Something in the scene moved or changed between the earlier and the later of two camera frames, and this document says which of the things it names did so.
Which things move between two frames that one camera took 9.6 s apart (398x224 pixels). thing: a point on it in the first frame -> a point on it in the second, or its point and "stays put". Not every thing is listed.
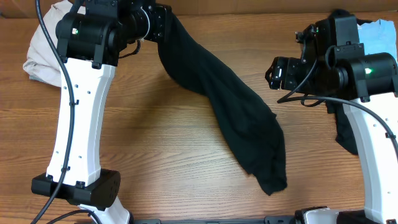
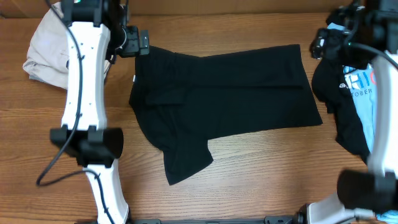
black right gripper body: [294, 72] -> [337, 46]
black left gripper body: [158, 21] -> [132, 47]
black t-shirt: [251, 127] -> [180, 101]
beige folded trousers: [43, 63] stays put
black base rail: [266, 220] stays put
